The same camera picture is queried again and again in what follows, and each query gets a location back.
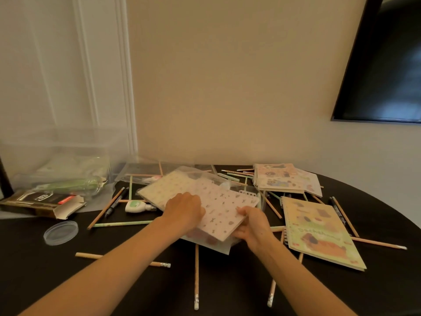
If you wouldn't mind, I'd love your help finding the person's left hand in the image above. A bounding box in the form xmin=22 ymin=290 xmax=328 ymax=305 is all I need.
xmin=161 ymin=192 xmax=206 ymax=235

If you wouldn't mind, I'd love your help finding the person's right hand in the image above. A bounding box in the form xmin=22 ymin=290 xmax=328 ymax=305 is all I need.
xmin=232 ymin=206 xmax=275 ymax=255

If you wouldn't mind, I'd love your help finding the white dotted notebook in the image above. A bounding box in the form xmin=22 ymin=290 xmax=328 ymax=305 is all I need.
xmin=182 ymin=178 xmax=260 ymax=243

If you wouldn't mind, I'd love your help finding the yellow brown dog notebook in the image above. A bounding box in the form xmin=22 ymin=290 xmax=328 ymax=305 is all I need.
xmin=282 ymin=196 xmax=367 ymax=272

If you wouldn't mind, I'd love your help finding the black pen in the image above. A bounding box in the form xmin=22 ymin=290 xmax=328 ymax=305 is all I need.
xmin=328 ymin=197 xmax=346 ymax=226
xmin=104 ymin=187 xmax=129 ymax=218

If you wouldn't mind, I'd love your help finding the clear tube of green pens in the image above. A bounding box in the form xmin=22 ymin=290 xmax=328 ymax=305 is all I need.
xmin=32 ymin=176 xmax=107 ymax=196

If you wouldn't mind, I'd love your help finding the clear plastic storage bin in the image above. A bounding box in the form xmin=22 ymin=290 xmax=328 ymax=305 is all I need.
xmin=0 ymin=128 xmax=131 ymax=194

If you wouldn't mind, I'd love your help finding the black gold pen box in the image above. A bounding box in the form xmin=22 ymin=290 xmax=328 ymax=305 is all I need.
xmin=0 ymin=190 xmax=87 ymax=220

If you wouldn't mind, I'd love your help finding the person's left forearm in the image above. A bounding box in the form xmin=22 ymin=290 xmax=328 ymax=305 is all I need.
xmin=18 ymin=217 xmax=180 ymax=316

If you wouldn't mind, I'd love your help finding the person's right forearm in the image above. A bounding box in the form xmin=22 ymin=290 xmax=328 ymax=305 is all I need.
xmin=253 ymin=238 xmax=357 ymax=316

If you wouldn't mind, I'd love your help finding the round clear plastic lid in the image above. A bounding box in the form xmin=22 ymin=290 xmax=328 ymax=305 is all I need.
xmin=43 ymin=221 xmax=79 ymax=246

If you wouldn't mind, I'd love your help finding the black framed panel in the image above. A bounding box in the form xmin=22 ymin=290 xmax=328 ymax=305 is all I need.
xmin=0 ymin=156 xmax=14 ymax=198

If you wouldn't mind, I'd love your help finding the black wall television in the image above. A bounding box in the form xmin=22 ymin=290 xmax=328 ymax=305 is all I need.
xmin=331 ymin=0 xmax=421 ymax=124

